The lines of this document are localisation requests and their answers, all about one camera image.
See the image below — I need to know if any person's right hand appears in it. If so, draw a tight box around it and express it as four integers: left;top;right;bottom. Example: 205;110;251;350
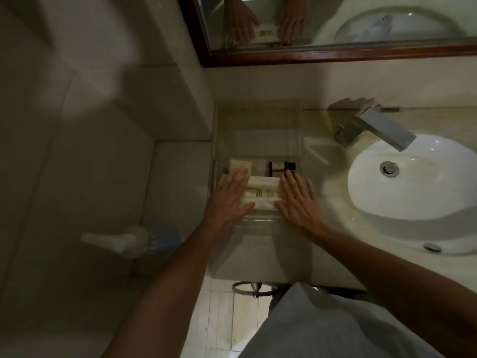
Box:
274;170;329;241

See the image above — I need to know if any person's left hand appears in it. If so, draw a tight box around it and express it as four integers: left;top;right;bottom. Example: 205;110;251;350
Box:
202;170;256;237

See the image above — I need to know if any cream paper toiletry packet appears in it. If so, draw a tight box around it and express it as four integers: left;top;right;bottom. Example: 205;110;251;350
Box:
240;176;284;214

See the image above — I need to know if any person's left forearm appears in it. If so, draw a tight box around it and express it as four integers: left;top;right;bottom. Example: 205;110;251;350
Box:
101;219;272;358

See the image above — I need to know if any person's right forearm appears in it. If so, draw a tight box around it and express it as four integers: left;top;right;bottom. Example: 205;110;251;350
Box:
312;226;477;358

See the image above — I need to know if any small dark toiletry bottle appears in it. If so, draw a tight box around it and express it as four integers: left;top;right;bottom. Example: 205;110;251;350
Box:
268;161;297;174

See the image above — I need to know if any cream flat toiletry packet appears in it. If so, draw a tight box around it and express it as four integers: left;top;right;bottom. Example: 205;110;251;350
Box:
229;158;267;176

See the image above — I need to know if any clear acrylic amenity tray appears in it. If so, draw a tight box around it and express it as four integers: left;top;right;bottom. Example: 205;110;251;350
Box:
212;101;312;239

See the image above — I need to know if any white pump soap dispenser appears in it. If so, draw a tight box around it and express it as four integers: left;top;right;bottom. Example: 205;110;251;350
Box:
81;226;183;260

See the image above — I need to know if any grey shirt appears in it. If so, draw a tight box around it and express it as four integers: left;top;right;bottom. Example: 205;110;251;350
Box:
238;282;445;358

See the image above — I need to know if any chrome square faucet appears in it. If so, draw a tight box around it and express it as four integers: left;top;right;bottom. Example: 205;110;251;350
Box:
333;104;417;152

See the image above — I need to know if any white round sink basin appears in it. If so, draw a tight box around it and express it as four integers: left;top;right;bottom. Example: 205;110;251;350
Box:
347;134;477;256

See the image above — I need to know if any chrome towel ring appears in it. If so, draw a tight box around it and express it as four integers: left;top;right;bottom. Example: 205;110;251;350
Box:
232;281;281;299

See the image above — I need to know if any wooden framed wall mirror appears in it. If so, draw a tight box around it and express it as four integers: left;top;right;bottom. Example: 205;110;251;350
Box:
178;0;477;68

